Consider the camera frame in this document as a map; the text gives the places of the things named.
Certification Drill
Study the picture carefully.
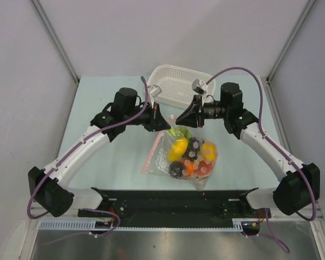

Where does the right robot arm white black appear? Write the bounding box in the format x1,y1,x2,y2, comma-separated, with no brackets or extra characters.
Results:
176,80,320,220

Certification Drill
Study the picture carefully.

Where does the fake black grape bunch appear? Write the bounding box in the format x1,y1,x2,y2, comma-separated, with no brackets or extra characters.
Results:
183,136,204,161

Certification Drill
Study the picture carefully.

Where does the yellow fake lemon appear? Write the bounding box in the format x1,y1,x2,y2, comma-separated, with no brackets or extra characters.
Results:
167,138,188,162

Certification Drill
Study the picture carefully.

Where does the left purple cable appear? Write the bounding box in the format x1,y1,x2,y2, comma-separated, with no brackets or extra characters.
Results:
26,76,155,219

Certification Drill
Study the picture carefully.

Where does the fake green lettuce leaf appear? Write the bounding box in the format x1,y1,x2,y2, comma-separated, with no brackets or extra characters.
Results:
167,126,192,139

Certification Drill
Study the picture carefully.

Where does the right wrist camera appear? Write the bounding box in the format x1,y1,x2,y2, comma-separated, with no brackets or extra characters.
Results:
192,79,209,95

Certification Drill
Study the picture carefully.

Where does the purple cable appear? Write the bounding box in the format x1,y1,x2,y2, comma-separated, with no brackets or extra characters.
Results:
205,66,319,222
26,76,155,219

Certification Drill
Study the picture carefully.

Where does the clear zip top bag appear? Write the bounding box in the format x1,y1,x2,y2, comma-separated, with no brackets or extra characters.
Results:
141,115,218,187

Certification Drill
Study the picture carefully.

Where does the orange fake orange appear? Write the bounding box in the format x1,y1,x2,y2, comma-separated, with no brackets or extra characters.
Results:
183,161,198,179

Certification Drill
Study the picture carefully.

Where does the fake watermelon slice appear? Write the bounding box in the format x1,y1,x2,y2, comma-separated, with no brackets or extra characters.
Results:
195,161,214,177

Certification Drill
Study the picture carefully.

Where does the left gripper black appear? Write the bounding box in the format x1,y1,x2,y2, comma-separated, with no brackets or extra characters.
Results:
123,101,170,132

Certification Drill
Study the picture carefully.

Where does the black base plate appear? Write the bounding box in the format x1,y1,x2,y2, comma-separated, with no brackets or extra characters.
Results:
77,189,265,229

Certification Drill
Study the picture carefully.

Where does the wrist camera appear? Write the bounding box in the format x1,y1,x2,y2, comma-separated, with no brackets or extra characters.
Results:
148,84,162,105
192,79,209,95

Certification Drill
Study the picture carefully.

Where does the dark purple fake plum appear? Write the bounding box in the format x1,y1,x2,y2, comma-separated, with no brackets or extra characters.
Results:
168,161,184,178

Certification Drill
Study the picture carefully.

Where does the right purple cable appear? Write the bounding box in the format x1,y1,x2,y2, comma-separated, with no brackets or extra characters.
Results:
205,66,319,222

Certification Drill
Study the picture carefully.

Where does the white perforated plastic basket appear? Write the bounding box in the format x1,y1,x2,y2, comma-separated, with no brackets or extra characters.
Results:
148,64,216,108

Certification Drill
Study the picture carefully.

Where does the white slotted cable duct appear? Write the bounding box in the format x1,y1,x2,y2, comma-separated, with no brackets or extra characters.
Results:
39,219,120,230

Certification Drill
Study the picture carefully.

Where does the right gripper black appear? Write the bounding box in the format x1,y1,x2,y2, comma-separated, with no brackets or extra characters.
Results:
175,95,229,129

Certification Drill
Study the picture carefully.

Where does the yellow fake bell pepper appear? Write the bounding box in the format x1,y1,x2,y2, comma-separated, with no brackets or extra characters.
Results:
200,142,218,162

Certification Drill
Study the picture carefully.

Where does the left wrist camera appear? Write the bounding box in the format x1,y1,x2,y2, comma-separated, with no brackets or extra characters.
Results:
148,84,162,105

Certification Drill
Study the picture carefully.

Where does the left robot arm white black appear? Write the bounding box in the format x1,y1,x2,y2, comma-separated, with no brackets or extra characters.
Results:
28,85,171,217

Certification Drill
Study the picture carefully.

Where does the fake garlic bulb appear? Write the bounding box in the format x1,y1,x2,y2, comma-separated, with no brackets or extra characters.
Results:
194,177,208,190

